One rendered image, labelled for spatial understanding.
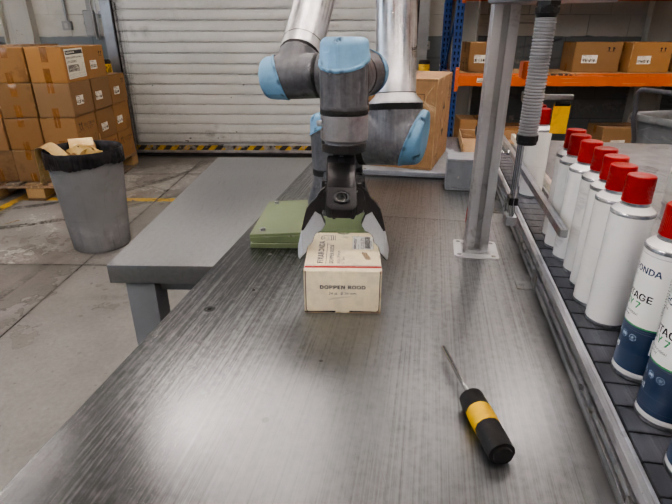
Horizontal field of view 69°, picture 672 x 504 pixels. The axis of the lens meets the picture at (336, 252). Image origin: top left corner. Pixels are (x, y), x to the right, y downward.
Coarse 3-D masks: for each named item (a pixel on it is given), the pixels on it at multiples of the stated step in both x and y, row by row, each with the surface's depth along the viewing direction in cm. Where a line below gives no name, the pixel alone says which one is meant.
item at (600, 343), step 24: (504, 168) 143; (528, 216) 106; (552, 264) 84; (576, 312) 70; (600, 336) 64; (600, 360) 59; (624, 384) 56; (624, 408) 52; (648, 432) 49; (648, 456) 46
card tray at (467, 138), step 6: (462, 132) 207; (468, 132) 206; (474, 132) 206; (504, 132) 204; (510, 132) 203; (516, 132) 203; (462, 138) 206; (468, 138) 206; (474, 138) 206; (510, 138) 204; (462, 144) 180; (468, 144) 195; (474, 144) 195; (462, 150) 181; (468, 150) 185; (474, 150) 185
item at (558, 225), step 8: (504, 136) 144; (504, 144) 138; (512, 152) 125; (528, 176) 105; (528, 184) 102; (536, 184) 99; (536, 192) 95; (544, 200) 90; (544, 208) 88; (552, 208) 86; (552, 216) 82; (552, 224) 81; (560, 224) 79; (560, 232) 77
